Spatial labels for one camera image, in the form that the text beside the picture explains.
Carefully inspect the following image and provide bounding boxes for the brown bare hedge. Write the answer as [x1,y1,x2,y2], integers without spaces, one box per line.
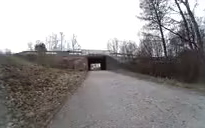
[121,46,205,84]

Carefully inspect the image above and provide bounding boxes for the concrete underpass bridge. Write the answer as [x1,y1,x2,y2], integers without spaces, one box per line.
[14,49,138,72]

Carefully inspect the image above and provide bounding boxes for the grey asphalt path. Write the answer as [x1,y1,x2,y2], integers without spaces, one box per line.
[47,69,205,128]

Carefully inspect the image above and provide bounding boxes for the grass strip beside path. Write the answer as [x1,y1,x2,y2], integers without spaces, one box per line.
[113,68,205,96]

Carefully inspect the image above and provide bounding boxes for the grassy embankment slope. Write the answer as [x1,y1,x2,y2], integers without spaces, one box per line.
[0,49,41,68]

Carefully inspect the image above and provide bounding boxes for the distant bare trees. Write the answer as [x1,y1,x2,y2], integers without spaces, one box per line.
[26,31,82,52]

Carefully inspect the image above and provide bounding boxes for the row of bare trees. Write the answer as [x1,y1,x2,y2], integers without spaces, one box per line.
[136,0,205,61]

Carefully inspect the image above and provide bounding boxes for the brown leaf-covered verge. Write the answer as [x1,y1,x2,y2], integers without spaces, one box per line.
[0,63,89,128]

